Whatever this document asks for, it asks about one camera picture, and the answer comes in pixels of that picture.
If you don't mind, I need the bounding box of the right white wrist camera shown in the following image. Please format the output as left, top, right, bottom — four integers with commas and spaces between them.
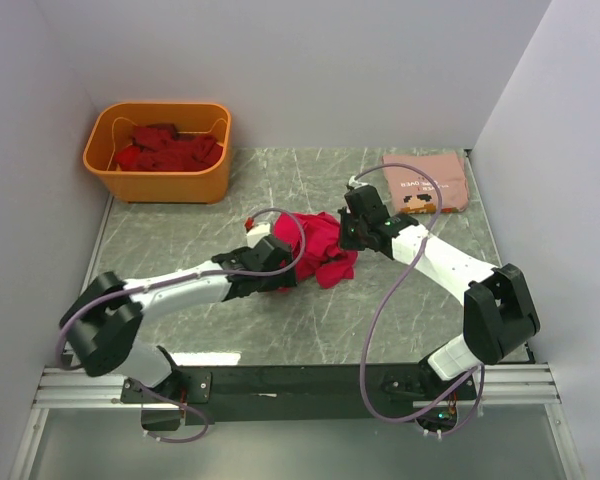
346, 175, 367, 191

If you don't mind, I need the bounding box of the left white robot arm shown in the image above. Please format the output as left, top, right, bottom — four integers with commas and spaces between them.
60, 234, 297, 402

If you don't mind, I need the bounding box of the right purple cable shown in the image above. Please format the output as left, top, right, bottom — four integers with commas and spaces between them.
349, 164, 484, 439

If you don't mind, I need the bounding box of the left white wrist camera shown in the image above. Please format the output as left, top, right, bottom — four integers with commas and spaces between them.
245, 217, 271, 248

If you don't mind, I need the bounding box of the bright pink t-shirt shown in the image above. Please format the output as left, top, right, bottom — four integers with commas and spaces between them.
294, 212, 358, 289

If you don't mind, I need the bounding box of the orange plastic basket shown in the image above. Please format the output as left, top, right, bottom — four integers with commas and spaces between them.
83, 102, 232, 204

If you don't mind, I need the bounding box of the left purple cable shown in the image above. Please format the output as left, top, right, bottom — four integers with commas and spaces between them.
54, 207, 309, 445

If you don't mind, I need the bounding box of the purple cable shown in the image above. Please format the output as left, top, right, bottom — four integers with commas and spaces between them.
349, 164, 484, 439
54, 207, 309, 445

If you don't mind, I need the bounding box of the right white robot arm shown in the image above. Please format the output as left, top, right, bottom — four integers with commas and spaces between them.
339, 184, 540, 399

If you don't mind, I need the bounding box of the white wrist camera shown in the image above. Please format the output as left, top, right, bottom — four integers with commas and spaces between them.
346, 175, 367, 191
245, 217, 271, 248

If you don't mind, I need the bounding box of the folded pink printed t-shirt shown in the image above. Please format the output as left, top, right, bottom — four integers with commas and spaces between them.
383, 152, 469, 214

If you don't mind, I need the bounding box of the dark red t-shirt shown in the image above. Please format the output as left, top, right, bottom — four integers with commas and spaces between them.
113, 124, 224, 173

